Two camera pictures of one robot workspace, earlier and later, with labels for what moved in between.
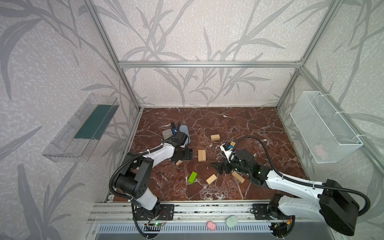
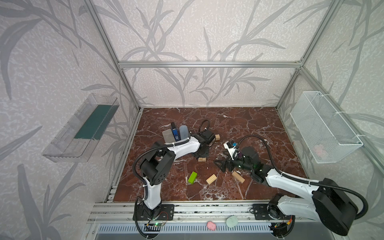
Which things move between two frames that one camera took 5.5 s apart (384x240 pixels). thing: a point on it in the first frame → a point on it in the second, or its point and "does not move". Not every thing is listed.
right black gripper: [229, 166] does not move
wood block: [238, 177] does not move
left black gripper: [184, 153] → [205, 150]
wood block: [211, 179] does not move
